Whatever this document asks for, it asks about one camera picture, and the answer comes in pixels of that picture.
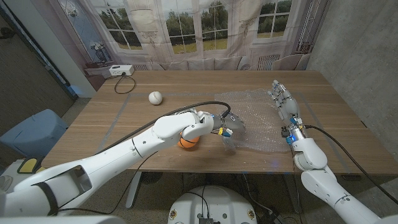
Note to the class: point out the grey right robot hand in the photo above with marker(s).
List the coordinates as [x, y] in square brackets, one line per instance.
[289, 105]

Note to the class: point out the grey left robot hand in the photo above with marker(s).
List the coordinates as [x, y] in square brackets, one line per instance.
[234, 123]

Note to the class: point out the clear bubble wrap sheet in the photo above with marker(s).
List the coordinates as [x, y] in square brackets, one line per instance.
[261, 124]

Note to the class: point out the orange mini basketball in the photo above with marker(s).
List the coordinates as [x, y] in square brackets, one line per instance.
[186, 143]

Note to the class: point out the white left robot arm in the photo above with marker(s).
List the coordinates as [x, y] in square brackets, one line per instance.
[124, 155]

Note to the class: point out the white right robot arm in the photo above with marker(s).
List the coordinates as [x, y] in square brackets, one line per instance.
[320, 183]

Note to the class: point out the white baseball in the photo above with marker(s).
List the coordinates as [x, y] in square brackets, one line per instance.
[155, 98]

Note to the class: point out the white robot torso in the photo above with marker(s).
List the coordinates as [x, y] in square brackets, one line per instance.
[211, 205]

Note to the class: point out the grey table leg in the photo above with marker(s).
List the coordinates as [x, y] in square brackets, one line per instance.
[290, 193]

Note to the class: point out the printed window backdrop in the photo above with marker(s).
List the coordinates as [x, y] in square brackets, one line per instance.
[186, 31]

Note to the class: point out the white table leg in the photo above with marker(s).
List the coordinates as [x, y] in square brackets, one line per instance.
[133, 189]

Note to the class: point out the white power strip box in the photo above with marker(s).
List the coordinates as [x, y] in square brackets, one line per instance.
[121, 70]

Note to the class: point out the yellow black foot pedal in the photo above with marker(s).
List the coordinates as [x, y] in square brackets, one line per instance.
[27, 165]

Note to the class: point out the white floor board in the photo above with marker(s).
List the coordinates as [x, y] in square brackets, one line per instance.
[12, 169]

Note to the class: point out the grey sneaker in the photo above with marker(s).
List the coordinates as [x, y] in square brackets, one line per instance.
[4, 183]

